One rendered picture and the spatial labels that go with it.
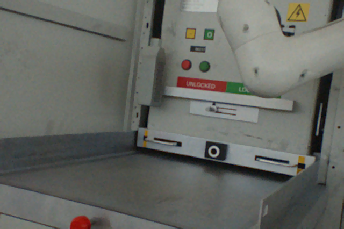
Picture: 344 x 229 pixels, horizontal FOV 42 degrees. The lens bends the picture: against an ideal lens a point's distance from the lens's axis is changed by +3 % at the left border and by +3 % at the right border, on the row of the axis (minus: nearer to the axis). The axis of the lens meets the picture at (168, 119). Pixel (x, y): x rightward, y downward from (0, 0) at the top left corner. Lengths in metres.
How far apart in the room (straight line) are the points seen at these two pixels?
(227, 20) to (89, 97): 0.63
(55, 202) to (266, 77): 0.44
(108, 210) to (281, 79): 0.39
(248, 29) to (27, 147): 0.53
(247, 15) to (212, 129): 0.53
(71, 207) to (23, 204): 0.10
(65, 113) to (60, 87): 0.08
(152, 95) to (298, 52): 0.55
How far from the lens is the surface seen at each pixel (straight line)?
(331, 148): 1.32
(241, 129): 1.31
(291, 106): 1.24
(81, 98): 1.37
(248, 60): 0.87
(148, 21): 1.51
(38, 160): 1.07
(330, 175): 1.32
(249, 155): 1.30
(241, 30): 0.88
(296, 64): 0.87
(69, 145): 1.15
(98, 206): 0.77
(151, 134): 1.40
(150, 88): 1.29
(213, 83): 1.34
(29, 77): 1.25
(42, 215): 0.84
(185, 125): 1.37
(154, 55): 1.30
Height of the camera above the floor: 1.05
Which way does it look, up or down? 3 degrees down
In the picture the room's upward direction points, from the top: 7 degrees clockwise
